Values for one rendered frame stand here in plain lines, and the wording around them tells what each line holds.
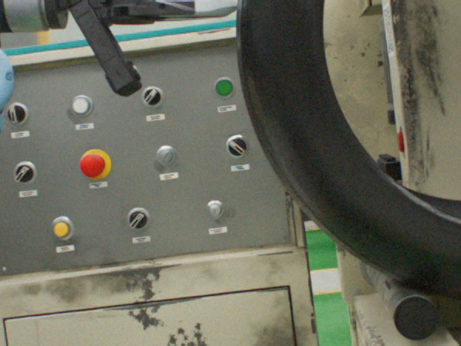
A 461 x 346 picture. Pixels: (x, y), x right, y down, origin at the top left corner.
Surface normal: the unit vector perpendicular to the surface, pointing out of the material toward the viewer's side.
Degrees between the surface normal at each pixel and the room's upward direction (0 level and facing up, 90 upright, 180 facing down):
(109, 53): 90
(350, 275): 90
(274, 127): 101
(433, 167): 90
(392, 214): 98
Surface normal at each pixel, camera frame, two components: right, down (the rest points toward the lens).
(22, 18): -0.02, 0.76
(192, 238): -0.05, 0.06
